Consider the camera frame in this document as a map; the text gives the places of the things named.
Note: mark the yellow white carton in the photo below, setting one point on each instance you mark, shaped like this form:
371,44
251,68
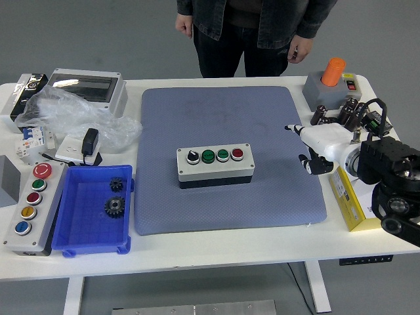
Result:
344,197

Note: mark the white table leg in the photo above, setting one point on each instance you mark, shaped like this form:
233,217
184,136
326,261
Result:
318,288
73,295

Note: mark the person's right forearm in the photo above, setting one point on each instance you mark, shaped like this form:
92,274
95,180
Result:
187,7

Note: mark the black power adapter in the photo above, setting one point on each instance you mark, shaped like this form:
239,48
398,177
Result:
90,141

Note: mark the grey metal block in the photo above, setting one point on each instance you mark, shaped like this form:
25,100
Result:
8,183

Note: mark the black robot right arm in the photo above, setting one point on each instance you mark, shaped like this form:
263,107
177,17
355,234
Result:
387,157

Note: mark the grey-blue padded mat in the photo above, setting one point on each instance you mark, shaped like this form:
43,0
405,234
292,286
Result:
197,115

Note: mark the black desk control panel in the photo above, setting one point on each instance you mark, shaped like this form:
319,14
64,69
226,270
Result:
365,260

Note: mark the person's right hand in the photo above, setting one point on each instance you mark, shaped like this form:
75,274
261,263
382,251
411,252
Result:
184,24

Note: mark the person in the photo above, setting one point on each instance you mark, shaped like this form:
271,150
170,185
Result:
246,49

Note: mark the four-button grey control box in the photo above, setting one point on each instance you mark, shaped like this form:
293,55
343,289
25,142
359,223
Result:
213,170

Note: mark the person's left forearm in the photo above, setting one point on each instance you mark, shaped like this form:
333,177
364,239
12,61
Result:
318,19

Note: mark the white blue circuit breaker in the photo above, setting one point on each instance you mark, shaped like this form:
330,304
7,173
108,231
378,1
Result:
33,138

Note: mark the large black gear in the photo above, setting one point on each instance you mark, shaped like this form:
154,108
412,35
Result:
115,206

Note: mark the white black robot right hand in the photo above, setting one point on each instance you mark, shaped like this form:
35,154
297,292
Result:
328,139

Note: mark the grey base block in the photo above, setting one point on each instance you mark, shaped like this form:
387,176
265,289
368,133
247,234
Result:
320,95

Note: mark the blue plastic bin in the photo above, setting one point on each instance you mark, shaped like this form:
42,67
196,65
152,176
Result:
85,229

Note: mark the grey enclosure with clear lid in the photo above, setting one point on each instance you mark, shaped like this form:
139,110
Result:
85,86

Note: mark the white box with black panel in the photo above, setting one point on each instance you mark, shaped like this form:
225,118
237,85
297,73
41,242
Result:
10,98

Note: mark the orange cylinder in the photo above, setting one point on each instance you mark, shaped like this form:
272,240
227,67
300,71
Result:
333,72

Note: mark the dark brown capacitor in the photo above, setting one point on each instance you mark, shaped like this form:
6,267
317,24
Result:
344,115
319,115
351,103
351,119
324,121
361,107

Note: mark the grey metal plate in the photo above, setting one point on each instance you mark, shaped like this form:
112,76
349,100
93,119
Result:
197,308

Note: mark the small black gear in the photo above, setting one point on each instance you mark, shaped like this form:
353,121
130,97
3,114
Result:
116,184

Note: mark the short black capacitor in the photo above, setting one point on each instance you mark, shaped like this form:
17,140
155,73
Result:
333,121

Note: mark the five-button grey control box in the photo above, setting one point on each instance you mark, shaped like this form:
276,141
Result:
46,203

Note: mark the black module with green terminals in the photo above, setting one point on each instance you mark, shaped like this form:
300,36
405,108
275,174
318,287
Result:
374,123

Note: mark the person's left hand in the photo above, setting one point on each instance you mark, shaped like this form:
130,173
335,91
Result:
300,49

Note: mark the white wall socket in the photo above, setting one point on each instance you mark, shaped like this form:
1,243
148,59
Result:
69,149

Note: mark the clear plastic bag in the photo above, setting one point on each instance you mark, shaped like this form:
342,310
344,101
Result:
82,115

